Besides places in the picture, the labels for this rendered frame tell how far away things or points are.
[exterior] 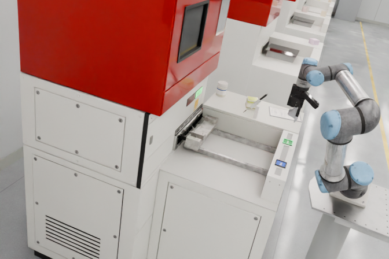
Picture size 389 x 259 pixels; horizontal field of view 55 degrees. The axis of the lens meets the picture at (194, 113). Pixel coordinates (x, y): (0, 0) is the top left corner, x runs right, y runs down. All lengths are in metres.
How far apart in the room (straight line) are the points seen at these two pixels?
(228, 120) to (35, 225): 1.31
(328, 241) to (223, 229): 0.61
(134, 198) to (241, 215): 0.54
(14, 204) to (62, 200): 0.91
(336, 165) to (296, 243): 1.34
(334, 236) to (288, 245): 0.78
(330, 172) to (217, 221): 0.62
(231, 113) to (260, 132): 0.22
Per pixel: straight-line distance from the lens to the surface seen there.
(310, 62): 2.01
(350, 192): 2.11
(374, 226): 2.08
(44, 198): 2.27
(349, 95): 1.80
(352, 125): 1.62
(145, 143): 1.69
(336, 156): 1.76
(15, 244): 2.77
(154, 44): 1.52
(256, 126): 2.38
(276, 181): 1.88
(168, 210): 2.11
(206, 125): 2.35
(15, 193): 3.16
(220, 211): 1.98
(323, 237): 2.31
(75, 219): 2.20
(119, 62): 1.62
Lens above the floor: 1.95
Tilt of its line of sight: 26 degrees down
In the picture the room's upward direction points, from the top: 10 degrees clockwise
